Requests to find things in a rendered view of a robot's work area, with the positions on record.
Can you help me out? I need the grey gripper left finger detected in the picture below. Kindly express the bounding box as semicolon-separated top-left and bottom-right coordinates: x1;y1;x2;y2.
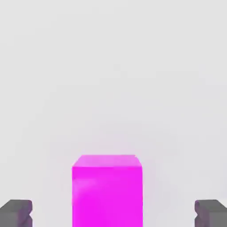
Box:
0;199;33;227

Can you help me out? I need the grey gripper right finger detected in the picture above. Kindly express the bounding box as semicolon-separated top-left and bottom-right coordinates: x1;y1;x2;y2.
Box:
194;199;227;227

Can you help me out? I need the small magenta cube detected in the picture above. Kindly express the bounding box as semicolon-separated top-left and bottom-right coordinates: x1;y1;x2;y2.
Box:
71;154;144;227

